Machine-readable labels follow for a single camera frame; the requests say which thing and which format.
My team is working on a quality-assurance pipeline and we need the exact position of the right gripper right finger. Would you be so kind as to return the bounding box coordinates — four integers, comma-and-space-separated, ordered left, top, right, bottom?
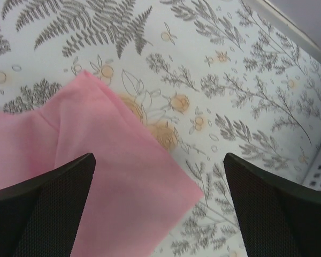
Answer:
223, 153, 321, 257

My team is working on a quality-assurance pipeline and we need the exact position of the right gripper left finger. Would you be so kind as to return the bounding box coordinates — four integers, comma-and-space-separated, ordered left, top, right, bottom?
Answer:
0, 153, 96, 257

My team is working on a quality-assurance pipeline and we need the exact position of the pink t-shirt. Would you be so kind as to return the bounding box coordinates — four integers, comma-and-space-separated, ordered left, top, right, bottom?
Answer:
0, 71, 203, 256

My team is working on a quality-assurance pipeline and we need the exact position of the floral patterned table mat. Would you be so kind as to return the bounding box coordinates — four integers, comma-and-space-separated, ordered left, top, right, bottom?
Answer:
0, 1, 321, 256

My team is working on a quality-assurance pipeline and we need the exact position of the aluminium table frame rail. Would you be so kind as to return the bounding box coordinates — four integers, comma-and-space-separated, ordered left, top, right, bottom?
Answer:
244, 1, 321, 63

